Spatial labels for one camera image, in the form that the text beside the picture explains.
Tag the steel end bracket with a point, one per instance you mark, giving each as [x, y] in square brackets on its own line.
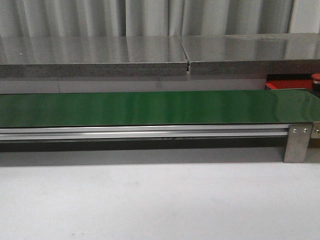
[315, 132]

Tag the grey stone shelf slab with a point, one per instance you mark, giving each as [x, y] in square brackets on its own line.
[89, 57]
[253, 54]

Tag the aluminium conveyor frame rail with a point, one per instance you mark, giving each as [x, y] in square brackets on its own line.
[142, 132]

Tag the grey stone shelf right slab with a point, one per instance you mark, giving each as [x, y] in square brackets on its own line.
[253, 54]

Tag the red mushroom push button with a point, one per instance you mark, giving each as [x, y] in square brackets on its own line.
[316, 84]

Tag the green conveyor belt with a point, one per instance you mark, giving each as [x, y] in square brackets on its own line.
[158, 108]

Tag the grey stone shelf left slab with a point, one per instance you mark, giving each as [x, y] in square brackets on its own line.
[89, 57]

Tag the grey pleated curtain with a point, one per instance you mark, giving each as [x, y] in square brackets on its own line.
[114, 18]

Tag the red plastic bin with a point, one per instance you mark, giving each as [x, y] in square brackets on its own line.
[289, 81]

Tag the steel conveyor support bracket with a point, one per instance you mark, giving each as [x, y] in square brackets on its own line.
[297, 143]

